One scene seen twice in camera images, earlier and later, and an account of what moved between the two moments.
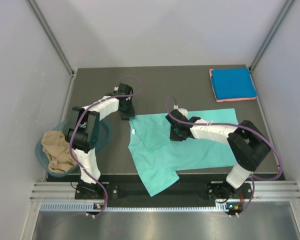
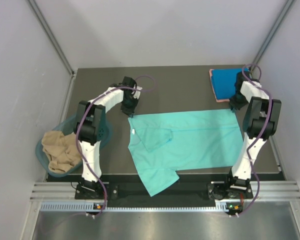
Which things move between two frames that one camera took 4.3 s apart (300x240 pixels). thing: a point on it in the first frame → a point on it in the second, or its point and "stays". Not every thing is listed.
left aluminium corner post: (51, 35) stays
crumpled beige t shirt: (57, 148) stays
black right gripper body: (175, 135) → (238, 101)
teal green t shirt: (157, 159) stays
